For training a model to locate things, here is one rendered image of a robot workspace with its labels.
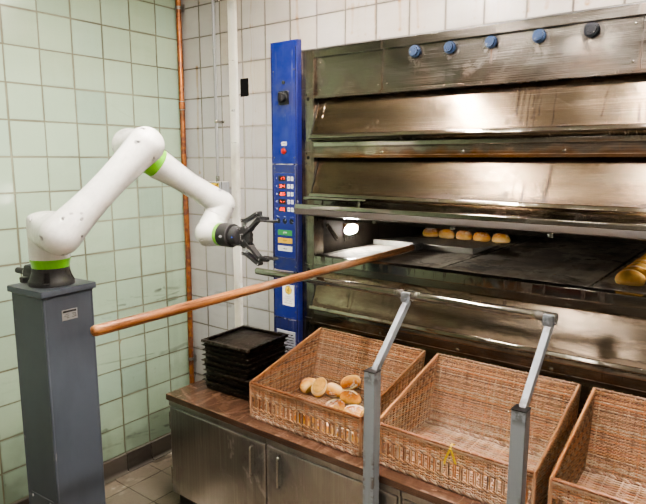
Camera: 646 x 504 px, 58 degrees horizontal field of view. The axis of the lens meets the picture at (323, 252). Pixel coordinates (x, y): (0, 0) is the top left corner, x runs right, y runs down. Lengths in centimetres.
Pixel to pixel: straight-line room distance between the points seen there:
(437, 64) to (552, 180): 63
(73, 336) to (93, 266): 89
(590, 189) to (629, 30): 51
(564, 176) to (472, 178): 33
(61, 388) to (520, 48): 197
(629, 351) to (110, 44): 256
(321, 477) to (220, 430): 53
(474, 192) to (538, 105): 38
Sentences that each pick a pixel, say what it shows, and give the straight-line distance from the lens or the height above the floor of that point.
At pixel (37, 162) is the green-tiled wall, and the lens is 288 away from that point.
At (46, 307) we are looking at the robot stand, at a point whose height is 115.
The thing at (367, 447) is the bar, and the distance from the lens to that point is 202.
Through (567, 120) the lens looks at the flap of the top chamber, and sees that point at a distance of 218.
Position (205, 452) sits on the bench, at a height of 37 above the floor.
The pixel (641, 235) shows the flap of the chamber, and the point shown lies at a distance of 200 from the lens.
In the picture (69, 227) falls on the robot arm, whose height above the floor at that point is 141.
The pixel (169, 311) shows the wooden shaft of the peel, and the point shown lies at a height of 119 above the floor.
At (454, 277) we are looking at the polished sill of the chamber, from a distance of 237.
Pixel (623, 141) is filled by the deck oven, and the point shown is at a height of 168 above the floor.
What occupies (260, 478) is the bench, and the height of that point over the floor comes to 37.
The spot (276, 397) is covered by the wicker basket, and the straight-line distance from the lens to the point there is 237.
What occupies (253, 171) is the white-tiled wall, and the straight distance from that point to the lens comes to 294.
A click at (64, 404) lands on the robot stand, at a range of 224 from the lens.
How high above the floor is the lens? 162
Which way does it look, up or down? 9 degrees down
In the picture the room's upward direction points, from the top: straight up
